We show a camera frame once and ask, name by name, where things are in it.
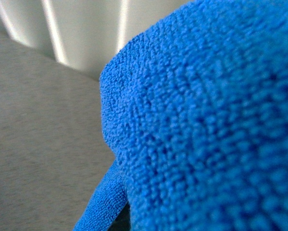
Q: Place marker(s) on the white pleated curtain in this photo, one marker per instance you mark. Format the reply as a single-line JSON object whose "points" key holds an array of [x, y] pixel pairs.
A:
{"points": [[81, 34]]}

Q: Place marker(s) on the blue microfiber cloth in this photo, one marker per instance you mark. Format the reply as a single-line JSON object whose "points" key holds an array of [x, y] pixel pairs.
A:
{"points": [[195, 110]]}

